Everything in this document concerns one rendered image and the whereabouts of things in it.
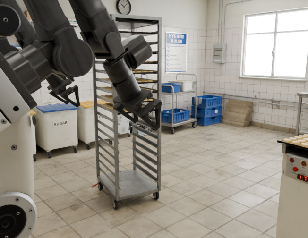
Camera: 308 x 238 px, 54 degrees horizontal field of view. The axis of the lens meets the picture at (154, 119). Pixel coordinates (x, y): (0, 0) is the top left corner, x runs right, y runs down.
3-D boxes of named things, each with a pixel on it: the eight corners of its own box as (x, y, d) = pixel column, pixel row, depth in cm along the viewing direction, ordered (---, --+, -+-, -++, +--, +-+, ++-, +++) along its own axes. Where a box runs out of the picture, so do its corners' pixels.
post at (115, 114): (119, 200, 288) (115, 13, 254) (116, 200, 286) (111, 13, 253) (118, 199, 290) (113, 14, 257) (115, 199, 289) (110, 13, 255)
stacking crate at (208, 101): (208, 103, 710) (208, 94, 706) (222, 105, 682) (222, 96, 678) (191, 106, 670) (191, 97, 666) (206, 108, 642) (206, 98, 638)
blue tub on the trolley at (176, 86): (166, 90, 621) (167, 82, 618) (182, 91, 593) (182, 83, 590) (157, 91, 601) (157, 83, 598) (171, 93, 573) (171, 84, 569)
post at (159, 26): (160, 191, 308) (161, 17, 274) (158, 191, 307) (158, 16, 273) (159, 190, 311) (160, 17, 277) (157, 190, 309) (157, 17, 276)
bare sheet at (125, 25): (156, 23, 276) (156, 22, 276) (115, 21, 258) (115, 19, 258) (130, 29, 328) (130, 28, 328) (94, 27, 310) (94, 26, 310)
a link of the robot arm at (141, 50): (83, 38, 71) (103, 36, 65) (118, 15, 76) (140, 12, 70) (106, 80, 77) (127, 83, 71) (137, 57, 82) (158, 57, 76)
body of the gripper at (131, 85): (132, 91, 83) (120, 68, 79) (155, 96, 75) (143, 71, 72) (115, 105, 81) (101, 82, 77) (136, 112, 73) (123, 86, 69)
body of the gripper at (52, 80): (63, 81, 116) (51, 65, 113) (73, 83, 109) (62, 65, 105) (49, 91, 114) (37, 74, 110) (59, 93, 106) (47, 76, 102)
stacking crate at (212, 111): (208, 111, 714) (208, 103, 710) (222, 114, 684) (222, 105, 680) (191, 114, 676) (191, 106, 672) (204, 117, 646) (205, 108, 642)
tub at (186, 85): (176, 89, 653) (176, 79, 649) (193, 90, 625) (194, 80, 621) (166, 89, 626) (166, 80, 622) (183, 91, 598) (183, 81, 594)
